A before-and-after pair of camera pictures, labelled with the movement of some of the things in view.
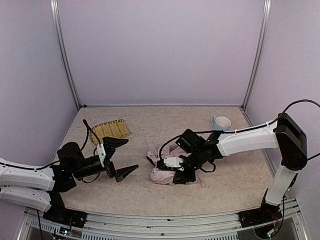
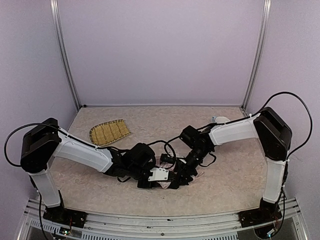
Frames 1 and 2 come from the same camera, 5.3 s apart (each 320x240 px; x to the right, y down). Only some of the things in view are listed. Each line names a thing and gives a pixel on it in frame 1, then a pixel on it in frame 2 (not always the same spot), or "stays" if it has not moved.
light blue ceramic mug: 220,123 stays
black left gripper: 109,163 → 144,183
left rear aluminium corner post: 62,50 stays
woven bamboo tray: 116,128 stays
